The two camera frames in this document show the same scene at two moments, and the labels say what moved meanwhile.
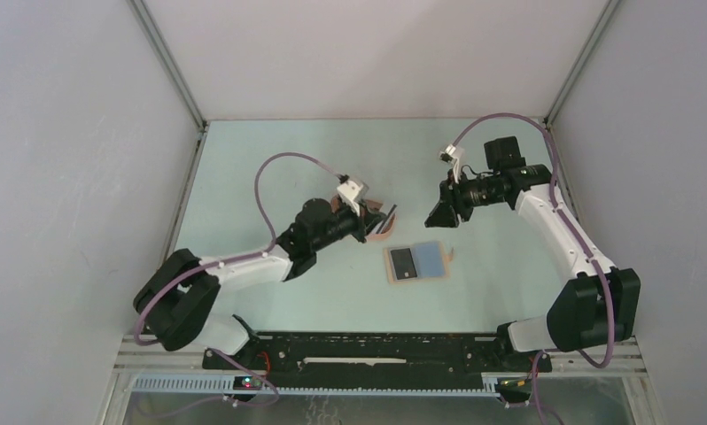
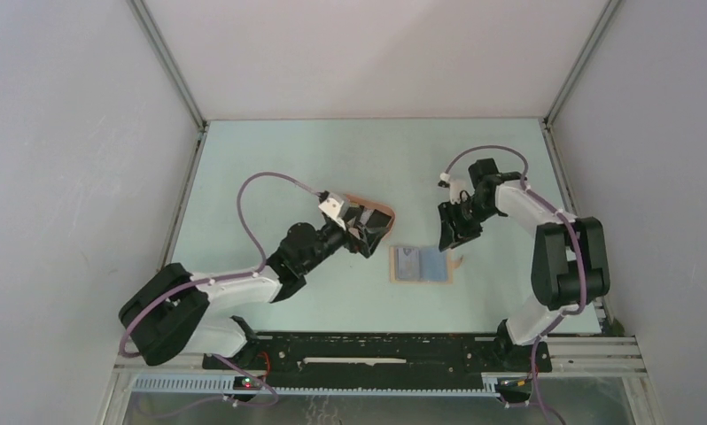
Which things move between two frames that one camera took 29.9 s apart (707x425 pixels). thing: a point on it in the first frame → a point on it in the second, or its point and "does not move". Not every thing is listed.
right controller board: (515, 390) does not move
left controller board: (246, 382) does not move
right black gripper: (451, 195) → (451, 235)
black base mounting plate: (380, 353) does not move
